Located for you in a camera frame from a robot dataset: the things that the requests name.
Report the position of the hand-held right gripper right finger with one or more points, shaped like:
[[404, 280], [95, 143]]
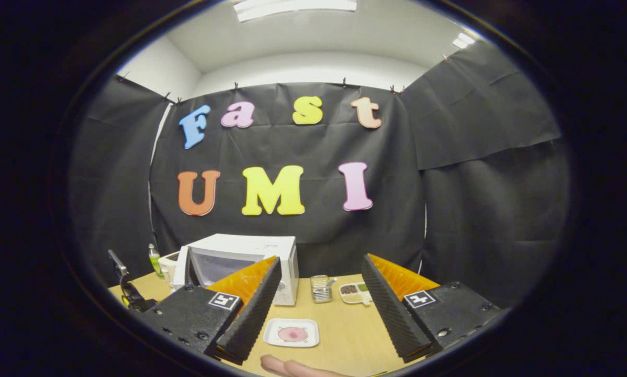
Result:
[[387, 309]]

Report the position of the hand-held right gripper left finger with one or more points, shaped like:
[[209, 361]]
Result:
[[250, 314]]

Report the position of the white square plate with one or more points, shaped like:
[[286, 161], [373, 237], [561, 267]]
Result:
[[274, 337]]

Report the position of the pink round meat slice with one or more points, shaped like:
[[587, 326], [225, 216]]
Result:
[[292, 334]]

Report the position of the white microwave oven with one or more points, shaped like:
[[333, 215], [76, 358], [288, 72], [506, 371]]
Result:
[[240, 246]]

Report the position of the white sectioned dish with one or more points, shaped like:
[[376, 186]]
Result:
[[354, 299]]

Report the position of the pile of yellow soybeans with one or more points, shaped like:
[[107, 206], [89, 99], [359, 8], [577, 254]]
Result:
[[353, 299]]

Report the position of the green plastic bottle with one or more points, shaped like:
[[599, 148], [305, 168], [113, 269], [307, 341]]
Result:
[[155, 264]]

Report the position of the pile of dark red beans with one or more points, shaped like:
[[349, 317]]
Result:
[[348, 289]]

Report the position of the row of small cloth clips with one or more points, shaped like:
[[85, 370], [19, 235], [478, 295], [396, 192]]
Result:
[[235, 86]]

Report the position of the small ceiling light panel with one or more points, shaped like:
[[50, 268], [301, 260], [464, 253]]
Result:
[[463, 40]]

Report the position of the large ceiling light panel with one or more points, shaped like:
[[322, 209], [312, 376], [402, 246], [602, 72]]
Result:
[[292, 8]]

